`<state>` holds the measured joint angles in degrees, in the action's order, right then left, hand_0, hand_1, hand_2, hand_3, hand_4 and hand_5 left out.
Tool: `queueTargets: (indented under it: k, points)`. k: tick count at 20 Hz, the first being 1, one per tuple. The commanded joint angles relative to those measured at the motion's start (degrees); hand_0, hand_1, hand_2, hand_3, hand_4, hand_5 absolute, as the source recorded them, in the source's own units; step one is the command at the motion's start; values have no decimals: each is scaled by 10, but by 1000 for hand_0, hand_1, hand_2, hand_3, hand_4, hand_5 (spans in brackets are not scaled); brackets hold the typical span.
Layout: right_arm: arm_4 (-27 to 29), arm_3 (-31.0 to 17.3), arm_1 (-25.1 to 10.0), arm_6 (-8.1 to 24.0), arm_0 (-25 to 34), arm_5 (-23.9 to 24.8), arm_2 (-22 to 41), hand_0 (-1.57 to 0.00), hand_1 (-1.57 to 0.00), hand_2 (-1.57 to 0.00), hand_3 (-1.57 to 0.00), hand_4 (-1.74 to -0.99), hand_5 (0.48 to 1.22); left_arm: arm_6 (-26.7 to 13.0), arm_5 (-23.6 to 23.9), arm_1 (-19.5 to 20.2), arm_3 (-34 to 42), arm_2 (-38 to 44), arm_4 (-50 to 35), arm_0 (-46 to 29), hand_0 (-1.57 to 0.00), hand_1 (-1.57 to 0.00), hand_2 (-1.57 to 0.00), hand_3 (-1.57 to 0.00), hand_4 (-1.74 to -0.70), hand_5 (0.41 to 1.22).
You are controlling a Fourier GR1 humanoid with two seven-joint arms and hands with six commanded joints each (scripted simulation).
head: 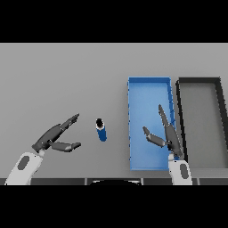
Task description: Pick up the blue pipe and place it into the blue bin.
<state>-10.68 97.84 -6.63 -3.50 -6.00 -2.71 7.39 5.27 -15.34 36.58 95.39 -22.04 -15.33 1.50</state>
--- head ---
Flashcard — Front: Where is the blue bin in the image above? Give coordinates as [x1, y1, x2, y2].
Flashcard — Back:
[127, 76, 181, 172]

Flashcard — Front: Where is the dark grey bin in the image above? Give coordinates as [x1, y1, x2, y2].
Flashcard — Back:
[175, 77, 228, 170]

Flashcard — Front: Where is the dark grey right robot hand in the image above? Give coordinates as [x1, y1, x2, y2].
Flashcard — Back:
[142, 103, 184, 159]

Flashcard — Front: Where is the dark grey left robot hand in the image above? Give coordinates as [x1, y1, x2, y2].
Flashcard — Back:
[31, 112, 82, 154]

